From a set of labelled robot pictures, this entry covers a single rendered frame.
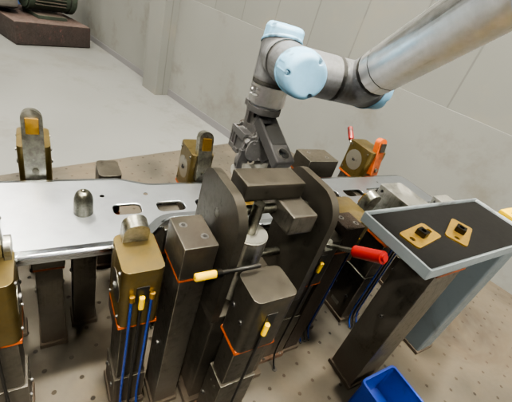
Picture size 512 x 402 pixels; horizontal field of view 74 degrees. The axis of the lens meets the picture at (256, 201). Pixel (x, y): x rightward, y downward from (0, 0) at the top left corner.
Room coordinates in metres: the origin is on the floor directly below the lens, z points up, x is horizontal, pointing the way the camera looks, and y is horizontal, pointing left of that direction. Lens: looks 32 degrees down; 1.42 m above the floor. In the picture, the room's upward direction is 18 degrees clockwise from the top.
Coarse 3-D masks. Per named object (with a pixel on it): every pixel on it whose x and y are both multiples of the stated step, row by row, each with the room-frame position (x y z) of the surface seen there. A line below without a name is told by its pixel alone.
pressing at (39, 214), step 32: (0, 192) 0.45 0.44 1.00; (32, 192) 0.47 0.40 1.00; (64, 192) 0.50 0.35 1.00; (96, 192) 0.53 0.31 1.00; (128, 192) 0.56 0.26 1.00; (160, 192) 0.60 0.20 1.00; (192, 192) 0.64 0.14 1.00; (416, 192) 1.06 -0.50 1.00; (0, 224) 0.38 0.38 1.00; (32, 224) 0.40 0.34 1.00; (64, 224) 0.42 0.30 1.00; (96, 224) 0.45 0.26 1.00; (160, 224) 0.50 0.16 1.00; (32, 256) 0.34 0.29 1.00; (64, 256) 0.36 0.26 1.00
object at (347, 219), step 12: (348, 216) 0.58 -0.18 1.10; (336, 228) 0.55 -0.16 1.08; (348, 228) 0.54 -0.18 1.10; (360, 228) 0.56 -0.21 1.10; (348, 240) 0.54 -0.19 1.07; (336, 252) 0.53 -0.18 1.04; (336, 264) 0.55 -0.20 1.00; (324, 276) 0.54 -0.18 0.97; (312, 288) 0.54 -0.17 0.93; (324, 288) 0.55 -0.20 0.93; (312, 300) 0.54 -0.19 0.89; (300, 312) 0.54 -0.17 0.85; (312, 312) 0.56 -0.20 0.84; (300, 324) 0.55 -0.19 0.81; (300, 336) 0.56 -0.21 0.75; (288, 348) 0.55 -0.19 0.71
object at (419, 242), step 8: (424, 224) 0.53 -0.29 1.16; (400, 232) 0.47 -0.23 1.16; (408, 232) 0.48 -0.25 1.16; (416, 232) 0.48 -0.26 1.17; (424, 232) 0.48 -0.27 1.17; (432, 232) 0.51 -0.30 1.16; (408, 240) 0.46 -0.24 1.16; (416, 240) 0.46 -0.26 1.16; (424, 240) 0.47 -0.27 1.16; (432, 240) 0.48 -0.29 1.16
